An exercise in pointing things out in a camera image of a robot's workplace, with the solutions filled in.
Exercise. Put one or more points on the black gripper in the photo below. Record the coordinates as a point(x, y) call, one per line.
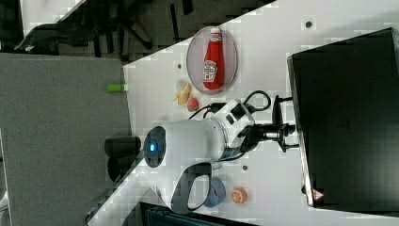
point(263, 132)

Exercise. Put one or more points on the black toaster oven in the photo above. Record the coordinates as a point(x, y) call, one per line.
point(345, 96)

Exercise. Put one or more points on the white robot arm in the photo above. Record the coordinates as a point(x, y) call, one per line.
point(179, 155)

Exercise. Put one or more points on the orange slice toy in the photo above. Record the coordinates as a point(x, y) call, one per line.
point(239, 195)

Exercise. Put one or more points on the red toy strawberry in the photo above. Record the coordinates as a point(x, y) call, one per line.
point(193, 105)

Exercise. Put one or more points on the red ketchup bottle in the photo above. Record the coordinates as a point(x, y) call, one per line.
point(213, 64)

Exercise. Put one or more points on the blue cup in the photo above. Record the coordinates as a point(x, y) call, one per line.
point(212, 200)

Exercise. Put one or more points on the peeled toy banana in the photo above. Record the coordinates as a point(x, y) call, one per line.
point(183, 92)

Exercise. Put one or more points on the grey round plate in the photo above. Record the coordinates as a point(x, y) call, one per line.
point(196, 54)

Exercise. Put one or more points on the upper black cylinder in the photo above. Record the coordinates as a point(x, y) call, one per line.
point(121, 146)

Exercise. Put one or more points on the green marker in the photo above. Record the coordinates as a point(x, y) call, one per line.
point(115, 88)

